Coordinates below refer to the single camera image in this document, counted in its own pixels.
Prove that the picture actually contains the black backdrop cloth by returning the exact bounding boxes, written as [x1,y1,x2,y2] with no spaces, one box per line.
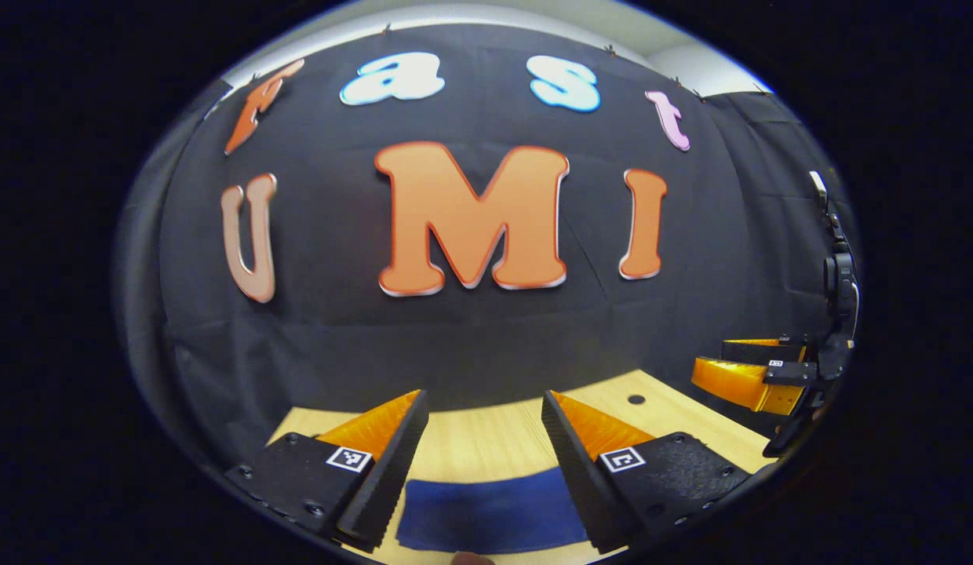
[114,24,860,472]

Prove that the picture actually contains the blue denim jeans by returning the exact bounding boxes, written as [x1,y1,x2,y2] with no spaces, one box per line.
[395,467,589,555]

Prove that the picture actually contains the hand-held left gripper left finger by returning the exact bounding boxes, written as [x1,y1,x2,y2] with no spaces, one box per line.
[224,388,430,552]

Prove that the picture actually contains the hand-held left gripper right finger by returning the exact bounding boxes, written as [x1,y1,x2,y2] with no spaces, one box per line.
[541,390,753,554]

